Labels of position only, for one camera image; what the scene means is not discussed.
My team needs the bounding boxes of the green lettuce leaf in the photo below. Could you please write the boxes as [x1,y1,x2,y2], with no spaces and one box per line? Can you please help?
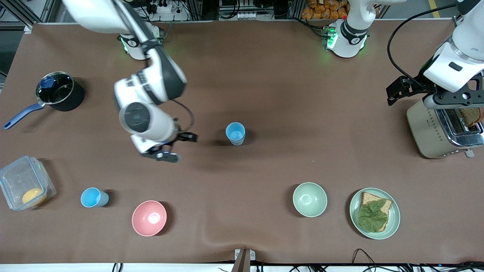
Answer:
[358,199,389,232]

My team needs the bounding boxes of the orange round food piece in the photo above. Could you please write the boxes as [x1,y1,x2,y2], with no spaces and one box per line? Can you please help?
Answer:
[22,188,48,207]

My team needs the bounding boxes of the dark toast slice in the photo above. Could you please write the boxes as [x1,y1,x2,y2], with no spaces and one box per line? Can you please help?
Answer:
[456,108,484,127]

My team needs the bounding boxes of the orange snack bags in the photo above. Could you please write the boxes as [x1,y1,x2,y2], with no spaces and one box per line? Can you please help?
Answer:
[301,0,349,20]

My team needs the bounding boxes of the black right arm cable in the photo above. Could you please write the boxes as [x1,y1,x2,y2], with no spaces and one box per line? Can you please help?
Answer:
[172,99,195,133]

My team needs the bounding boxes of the black looped floor cable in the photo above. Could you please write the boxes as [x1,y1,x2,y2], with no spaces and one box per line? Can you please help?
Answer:
[352,248,380,272]

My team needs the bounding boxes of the pale green bowl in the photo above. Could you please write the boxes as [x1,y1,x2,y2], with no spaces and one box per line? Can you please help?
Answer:
[293,182,328,218]

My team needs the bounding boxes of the white power strip with plugs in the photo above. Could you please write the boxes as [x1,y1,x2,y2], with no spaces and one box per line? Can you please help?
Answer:
[146,0,175,14]

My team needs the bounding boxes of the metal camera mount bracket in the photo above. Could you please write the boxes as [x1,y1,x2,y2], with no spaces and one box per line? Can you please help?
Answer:
[231,249,256,272]

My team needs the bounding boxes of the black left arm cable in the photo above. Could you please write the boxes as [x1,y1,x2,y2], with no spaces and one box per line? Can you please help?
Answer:
[387,4,460,87]

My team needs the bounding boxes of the clear plastic storage container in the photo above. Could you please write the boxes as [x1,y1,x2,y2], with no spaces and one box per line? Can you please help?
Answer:
[0,156,57,211]

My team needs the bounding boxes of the bright blue plastic cup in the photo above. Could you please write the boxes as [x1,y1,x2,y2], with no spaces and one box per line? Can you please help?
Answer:
[226,122,246,142]
[81,187,109,208]

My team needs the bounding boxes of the glass lid with blue knob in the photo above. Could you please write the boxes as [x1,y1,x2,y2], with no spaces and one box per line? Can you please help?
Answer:
[36,73,74,105]

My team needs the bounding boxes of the black pot with blue handle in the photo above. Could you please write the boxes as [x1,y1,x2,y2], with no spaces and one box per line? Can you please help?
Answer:
[3,72,85,130]

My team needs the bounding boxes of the pink bowl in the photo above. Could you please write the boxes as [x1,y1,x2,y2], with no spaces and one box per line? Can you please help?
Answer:
[132,200,167,237]

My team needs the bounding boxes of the beige and chrome toaster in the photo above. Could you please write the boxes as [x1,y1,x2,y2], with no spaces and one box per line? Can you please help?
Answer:
[407,99,484,159]

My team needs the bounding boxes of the brown bread slice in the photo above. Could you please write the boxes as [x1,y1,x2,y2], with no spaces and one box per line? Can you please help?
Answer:
[359,192,392,232]

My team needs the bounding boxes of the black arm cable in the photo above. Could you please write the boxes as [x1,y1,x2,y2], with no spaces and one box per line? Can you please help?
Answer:
[172,99,195,133]
[387,4,460,87]

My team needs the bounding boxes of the pale green plate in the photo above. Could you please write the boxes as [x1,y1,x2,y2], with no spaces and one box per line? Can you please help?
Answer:
[349,188,400,240]

